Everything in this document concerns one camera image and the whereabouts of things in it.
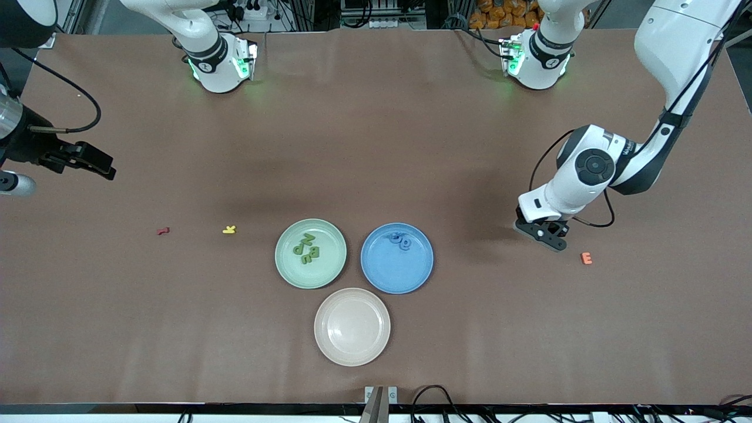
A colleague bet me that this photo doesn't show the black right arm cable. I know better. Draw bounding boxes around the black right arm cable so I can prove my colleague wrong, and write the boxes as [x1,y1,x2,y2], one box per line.
[9,47,102,133]

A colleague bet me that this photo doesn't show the brown table mat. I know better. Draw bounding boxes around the brown table mat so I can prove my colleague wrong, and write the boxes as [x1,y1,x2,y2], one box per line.
[0,28,752,406]

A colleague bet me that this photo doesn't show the green plate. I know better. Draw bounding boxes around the green plate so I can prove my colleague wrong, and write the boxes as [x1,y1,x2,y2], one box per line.
[275,219,347,290]

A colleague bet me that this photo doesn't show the metal clamp bracket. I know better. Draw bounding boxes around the metal clamp bracket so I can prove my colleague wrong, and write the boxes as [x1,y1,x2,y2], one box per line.
[364,386,398,406]

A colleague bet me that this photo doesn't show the black cable loop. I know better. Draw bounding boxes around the black cable loop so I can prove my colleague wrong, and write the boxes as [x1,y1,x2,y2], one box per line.
[411,385,468,423]

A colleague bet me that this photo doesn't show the aluminium frame profile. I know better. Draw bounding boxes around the aluminium frame profile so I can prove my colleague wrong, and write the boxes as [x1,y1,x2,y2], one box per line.
[726,0,752,48]

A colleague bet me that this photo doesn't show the grey mounting pole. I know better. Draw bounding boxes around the grey mounting pole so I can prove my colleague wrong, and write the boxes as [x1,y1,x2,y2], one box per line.
[360,386,385,423]

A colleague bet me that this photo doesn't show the pink plate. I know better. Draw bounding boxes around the pink plate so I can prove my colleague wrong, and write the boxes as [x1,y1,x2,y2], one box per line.
[314,287,391,367]

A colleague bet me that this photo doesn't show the black base cable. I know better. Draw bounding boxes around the black base cable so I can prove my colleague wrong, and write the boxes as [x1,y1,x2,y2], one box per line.
[449,15,506,59]

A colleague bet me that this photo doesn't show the orange mesh bag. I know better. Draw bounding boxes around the orange mesh bag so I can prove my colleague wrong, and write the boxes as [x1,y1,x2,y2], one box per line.
[470,0,544,30]

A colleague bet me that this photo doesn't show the blue plate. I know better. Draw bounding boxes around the blue plate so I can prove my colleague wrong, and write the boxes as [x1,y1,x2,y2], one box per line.
[360,223,434,294]

